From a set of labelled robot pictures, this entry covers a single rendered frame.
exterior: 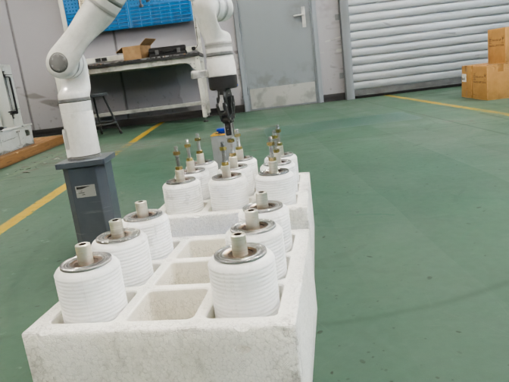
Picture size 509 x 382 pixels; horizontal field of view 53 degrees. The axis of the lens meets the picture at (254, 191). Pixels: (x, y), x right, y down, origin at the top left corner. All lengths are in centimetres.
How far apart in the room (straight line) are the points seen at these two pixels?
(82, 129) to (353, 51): 526
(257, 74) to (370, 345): 568
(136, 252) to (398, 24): 605
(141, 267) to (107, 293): 12
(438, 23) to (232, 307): 635
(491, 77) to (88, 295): 447
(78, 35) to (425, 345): 118
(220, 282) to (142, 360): 15
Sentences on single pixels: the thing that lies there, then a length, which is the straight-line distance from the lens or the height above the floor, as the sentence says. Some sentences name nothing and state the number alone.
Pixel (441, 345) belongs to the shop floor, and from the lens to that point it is 98.
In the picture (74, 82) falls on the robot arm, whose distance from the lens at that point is 164.
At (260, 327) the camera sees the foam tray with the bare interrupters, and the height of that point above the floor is 18.
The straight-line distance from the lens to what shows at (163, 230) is 98.
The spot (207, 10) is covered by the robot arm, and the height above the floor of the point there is 65.
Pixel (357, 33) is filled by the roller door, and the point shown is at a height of 78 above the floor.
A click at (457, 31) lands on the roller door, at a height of 66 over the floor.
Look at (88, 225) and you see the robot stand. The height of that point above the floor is 10.
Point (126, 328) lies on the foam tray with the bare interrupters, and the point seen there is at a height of 18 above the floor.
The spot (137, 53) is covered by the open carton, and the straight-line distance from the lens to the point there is 609.
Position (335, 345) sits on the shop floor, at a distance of 97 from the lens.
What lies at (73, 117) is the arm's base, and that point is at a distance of 159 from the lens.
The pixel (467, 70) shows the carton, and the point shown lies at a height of 25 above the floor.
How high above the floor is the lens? 50
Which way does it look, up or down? 13 degrees down
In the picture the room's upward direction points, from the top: 7 degrees counter-clockwise
